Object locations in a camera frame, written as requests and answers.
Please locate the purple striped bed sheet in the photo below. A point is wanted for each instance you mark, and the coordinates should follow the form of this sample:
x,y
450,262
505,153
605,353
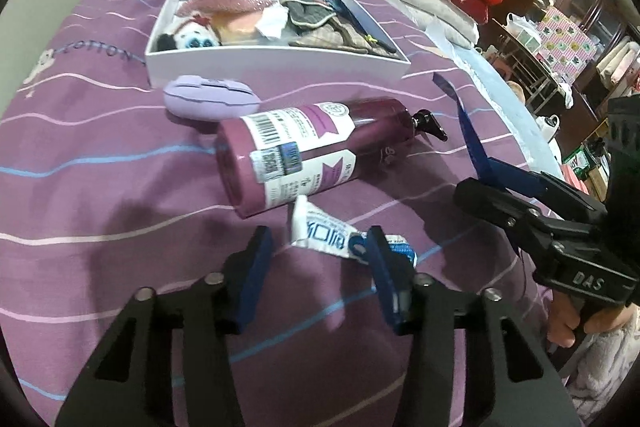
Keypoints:
x,y
101,193

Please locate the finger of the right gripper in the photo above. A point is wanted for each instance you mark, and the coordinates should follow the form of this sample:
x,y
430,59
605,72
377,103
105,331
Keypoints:
x,y
519,220
564,199

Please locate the lavender soft pouch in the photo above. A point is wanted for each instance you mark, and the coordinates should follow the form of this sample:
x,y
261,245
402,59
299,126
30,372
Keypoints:
x,y
196,98

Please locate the white shallow box tray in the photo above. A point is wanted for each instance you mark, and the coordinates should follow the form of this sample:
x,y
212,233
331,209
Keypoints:
x,y
257,63

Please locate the white bandage packet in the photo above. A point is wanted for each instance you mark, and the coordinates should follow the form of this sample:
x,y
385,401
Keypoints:
x,y
312,228

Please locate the purple shampoo pump bottle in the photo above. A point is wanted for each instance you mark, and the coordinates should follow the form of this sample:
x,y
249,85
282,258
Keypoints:
x,y
267,159

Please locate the beige skin-tone patch pack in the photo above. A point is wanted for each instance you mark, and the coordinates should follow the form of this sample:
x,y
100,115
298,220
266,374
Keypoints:
x,y
235,27

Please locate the white plush dog toy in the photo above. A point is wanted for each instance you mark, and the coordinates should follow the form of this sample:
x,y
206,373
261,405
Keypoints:
x,y
190,32

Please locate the pink patterned gift box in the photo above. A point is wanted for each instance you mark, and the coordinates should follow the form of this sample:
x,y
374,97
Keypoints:
x,y
565,48

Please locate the pink knitted scrubbing cloth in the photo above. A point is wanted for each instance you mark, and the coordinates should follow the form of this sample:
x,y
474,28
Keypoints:
x,y
191,7

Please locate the beige plaid pot holder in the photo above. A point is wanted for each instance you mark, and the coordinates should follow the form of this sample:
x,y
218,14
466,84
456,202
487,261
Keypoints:
x,y
341,36

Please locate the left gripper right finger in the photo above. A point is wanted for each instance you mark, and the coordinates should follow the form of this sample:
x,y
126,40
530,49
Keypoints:
x,y
509,380

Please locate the person's fuzzy sleeve forearm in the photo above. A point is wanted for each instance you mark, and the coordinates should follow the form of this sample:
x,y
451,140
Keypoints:
x,y
603,368

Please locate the grey plaid pot holder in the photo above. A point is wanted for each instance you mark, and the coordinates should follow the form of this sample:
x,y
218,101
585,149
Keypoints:
x,y
308,14

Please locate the clear plastic sheet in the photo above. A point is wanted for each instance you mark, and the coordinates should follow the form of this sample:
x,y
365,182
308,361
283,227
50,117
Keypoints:
x,y
536,151

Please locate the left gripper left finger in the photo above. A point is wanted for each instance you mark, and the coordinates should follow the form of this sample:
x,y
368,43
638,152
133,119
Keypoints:
x,y
127,379

